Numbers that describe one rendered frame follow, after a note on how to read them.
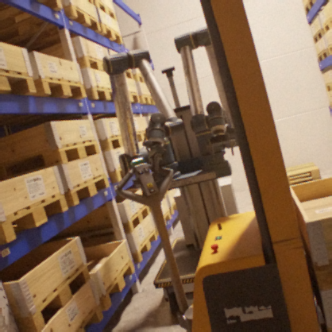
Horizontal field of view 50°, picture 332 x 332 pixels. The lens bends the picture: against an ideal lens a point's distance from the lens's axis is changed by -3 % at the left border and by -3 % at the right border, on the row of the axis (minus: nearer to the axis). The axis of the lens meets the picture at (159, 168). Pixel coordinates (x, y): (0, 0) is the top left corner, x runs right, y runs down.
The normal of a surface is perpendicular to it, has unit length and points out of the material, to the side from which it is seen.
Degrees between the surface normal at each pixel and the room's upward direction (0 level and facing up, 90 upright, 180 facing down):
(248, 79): 90
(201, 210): 90
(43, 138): 90
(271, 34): 90
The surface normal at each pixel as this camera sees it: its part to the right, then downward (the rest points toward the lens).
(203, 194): -0.20, 0.15
